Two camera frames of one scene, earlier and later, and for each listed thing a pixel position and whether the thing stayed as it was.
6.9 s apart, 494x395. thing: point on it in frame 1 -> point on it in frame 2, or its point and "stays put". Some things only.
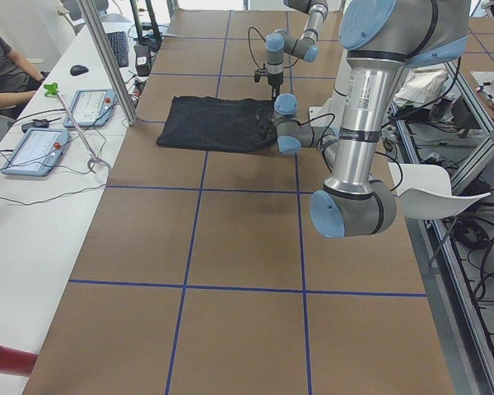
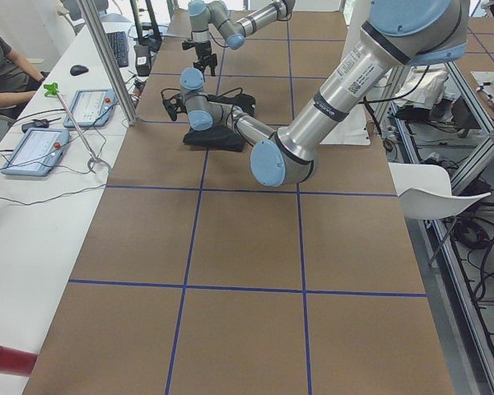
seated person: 9,81 stays put
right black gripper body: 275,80 -> 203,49
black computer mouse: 76,70 stays put
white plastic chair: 424,191 stays put
